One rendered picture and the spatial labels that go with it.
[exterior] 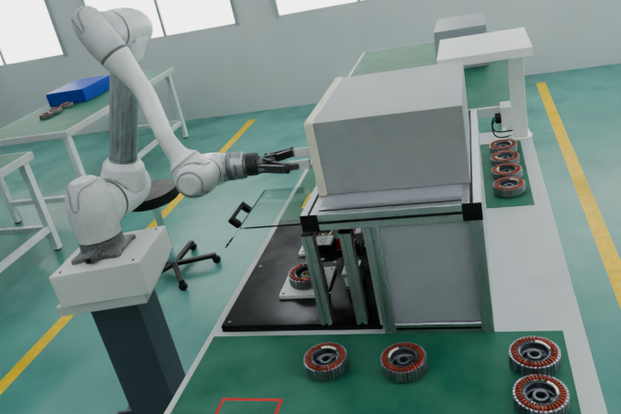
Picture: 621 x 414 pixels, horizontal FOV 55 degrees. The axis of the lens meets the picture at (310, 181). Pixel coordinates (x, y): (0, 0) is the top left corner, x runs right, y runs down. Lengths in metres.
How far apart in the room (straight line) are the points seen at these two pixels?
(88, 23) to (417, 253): 1.22
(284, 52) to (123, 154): 4.50
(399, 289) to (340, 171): 0.34
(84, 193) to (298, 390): 1.05
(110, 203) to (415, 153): 1.15
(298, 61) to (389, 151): 5.15
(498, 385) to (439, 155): 0.55
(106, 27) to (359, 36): 4.61
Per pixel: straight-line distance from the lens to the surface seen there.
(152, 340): 2.38
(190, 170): 1.77
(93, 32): 2.04
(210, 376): 1.69
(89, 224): 2.20
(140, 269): 2.11
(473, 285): 1.57
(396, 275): 1.57
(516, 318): 1.68
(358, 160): 1.54
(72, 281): 2.22
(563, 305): 1.72
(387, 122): 1.49
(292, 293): 1.84
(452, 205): 1.44
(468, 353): 1.57
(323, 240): 1.79
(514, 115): 2.75
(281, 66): 6.69
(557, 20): 6.39
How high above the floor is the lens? 1.76
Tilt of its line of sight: 22 degrees down
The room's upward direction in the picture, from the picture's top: 12 degrees counter-clockwise
